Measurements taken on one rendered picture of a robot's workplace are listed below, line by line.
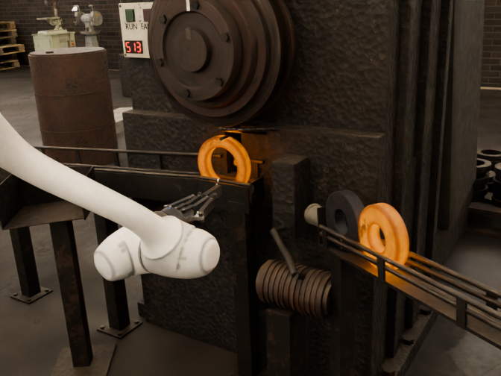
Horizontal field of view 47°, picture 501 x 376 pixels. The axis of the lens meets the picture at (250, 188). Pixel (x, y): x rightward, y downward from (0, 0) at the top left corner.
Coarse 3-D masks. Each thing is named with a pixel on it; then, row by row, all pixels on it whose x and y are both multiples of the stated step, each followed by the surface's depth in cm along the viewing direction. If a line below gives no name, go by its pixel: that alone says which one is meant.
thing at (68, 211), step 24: (72, 168) 195; (0, 192) 179; (24, 192) 197; (48, 192) 197; (0, 216) 178; (24, 216) 188; (48, 216) 185; (72, 216) 182; (72, 240) 192; (72, 264) 192; (72, 288) 195; (72, 312) 198; (72, 336) 201; (72, 360) 204; (96, 360) 208
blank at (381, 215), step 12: (372, 204) 129; (384, 204) 128; (360, 216) 134; (372, 216) 129; (384, 216) 125; (396, 216) 124; (360, 228) 135; (372, 228) 132; (384, 228) 126; (396, 228) 123; (360, 240) 136; (372, 240) 133; (396, 240) 122; (408, 240) 123; (384, 252) 127; (396, 252) 123; (408, 252) 124; (372, 264) 133
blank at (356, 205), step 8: (336, 192) 143; (344, 192) 141; (352, 192) 141; (328, 200) 147; (336, 200) 143; (344, 200) 140; (352, 200) 138; (328, 208) 148; (336, 208) 144; (344, 208) 140; (352, 208) 137; (360, 208) 137; (328, 216) 149; (336, 216) 146; (352, 216) 138; (328, 224) 149; (336, 224) 146; (344, 224) 147; (352, 224) 138; (344, 232) 145; (352, 232) 139; (344, 248) 144
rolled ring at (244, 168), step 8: (216, 136) 177; (208, 144) 178; (216, 144) 176; (224, 144) 174; (232, 144) 173; (240, 144) 174; (200, 152) 180; (208, 152) 179; (232, 152) 174; (240, 152) 172; (200, 160) 182; (208, 160) 182; (240, 160) 173; (248, 160) 174; (200, 168) 182; (208, 168) 182; (240, 168) 174; (248, 168) 174; (208, 176) 182; (216, 176) 183; (240, 176) 175; (248, 176) 176; (232, 184) 177
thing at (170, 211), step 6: (162, 210) 140; (168, 210) 140; (174, 210) 140; (180, 210) 146; (192, 210) 146; (174, 216) 139; (180, 216) 140; (186, 216) 142; (192, 216) 143; (186, 222) 142
